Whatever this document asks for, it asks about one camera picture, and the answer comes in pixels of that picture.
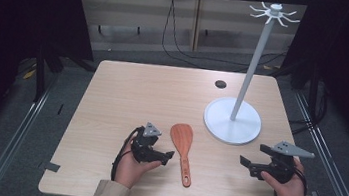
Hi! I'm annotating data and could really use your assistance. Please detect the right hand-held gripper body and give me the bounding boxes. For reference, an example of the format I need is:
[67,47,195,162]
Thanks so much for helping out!
[257,138,318,188]

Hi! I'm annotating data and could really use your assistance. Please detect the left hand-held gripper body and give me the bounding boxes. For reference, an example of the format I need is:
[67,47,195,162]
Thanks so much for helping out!
[128,120,171,167]

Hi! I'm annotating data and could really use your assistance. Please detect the person's left hand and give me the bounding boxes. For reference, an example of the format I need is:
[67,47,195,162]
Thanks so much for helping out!
[112,134,165,194]

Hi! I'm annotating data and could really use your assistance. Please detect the wooden rice spatula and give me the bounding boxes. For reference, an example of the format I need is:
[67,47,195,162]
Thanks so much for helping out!
[163,122,199,189]

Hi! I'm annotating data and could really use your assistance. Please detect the white hook rack stand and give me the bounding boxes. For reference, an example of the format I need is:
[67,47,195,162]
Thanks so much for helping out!
[199,0,304,152]

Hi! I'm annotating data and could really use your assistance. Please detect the black metal stand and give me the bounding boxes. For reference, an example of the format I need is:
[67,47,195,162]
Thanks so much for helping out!
[29,45,69,106]

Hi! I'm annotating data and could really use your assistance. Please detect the yellow tape piece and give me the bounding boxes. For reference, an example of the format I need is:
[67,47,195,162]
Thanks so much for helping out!
[23,67,38,82]

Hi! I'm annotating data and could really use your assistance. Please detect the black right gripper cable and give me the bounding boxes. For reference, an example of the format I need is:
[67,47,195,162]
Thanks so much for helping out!
[290,165,311,196]

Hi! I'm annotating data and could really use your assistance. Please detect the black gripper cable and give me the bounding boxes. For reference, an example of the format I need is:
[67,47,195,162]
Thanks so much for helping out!
[109,122,145,186]
[290,165,311,196]

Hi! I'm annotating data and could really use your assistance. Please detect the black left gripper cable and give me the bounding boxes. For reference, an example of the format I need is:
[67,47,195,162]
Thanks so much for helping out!
[109,122,145,186]

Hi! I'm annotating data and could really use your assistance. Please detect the black table cable hole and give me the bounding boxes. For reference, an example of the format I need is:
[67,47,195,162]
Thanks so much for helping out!
[214,79,228,90]

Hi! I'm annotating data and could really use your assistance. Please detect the black wall cable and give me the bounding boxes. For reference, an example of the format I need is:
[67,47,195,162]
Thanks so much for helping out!
[158,0,295,79]

